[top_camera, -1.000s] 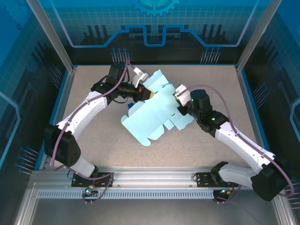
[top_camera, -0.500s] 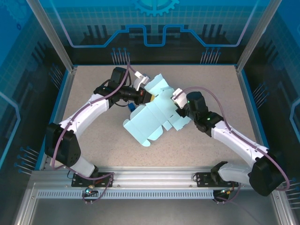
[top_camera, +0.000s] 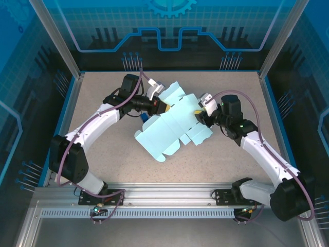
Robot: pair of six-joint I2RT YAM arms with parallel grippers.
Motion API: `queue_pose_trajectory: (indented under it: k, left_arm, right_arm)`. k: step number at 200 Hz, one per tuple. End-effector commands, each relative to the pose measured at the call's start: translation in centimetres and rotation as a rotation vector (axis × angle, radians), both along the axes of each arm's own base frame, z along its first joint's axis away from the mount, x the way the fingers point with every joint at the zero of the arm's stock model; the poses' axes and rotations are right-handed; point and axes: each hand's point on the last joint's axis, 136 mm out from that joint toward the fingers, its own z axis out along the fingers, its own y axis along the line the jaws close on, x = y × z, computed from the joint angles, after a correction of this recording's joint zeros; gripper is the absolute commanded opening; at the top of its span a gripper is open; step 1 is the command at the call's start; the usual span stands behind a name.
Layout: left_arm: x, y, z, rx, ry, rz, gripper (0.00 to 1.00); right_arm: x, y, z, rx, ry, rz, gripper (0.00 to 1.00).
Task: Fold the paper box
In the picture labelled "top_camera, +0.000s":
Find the light blue paper box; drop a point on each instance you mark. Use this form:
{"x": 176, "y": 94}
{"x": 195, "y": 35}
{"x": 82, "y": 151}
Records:
{"x": 169, "y": 128}

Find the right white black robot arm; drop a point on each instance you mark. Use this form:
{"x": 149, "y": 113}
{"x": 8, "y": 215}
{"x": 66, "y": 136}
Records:
{"x": 264, "y": 154}

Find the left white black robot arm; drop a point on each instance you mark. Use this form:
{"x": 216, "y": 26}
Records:
{"x": 87, "y": 128}

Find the blue printed side panel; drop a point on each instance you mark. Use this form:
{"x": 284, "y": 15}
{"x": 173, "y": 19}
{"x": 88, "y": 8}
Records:
{"x": 308, "y": 90}
{"x": 23, "y": 77}

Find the blue printed back panel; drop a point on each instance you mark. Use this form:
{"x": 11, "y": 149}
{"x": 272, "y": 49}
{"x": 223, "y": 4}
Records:
{"x": 167, "y": 20}

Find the aluminium side rail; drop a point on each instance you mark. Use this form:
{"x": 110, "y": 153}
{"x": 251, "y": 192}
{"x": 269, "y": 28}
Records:
{"x": 65, "y": 118}
{"x": 276, "y": 121}

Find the aluminium frame post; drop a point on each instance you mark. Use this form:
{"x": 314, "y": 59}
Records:
{"x": 59, "y": 43}
{"x": 280, "y": 43}

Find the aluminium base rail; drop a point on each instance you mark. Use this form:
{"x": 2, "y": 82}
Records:
{"x": 167, "y": 195}

